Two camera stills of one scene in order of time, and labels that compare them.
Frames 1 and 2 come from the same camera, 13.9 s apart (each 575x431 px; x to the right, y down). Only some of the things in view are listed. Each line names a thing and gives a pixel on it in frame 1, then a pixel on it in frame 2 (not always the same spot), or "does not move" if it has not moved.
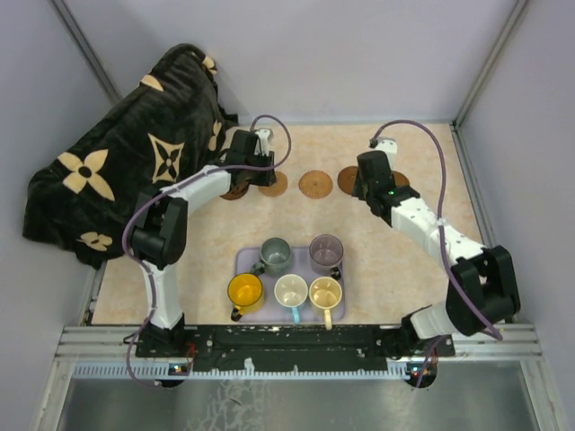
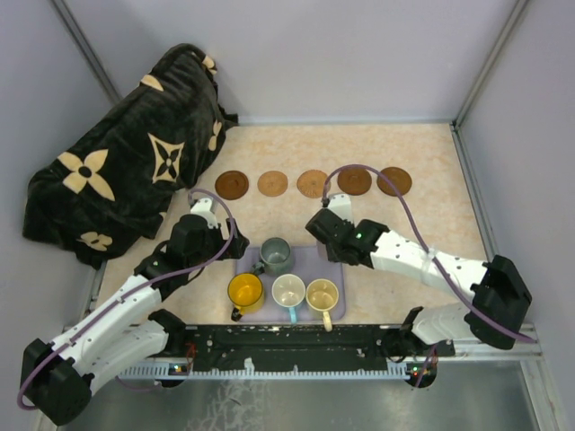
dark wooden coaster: x=346 y=179 does not move
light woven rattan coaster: x=277 y=189 does not move
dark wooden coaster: x=400 y=179 does not move
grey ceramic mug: x=275 y=258 does not move
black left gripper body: x=260 y=177 -> x=214 y=243
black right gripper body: x=360 y=189 -> x=332 y=254
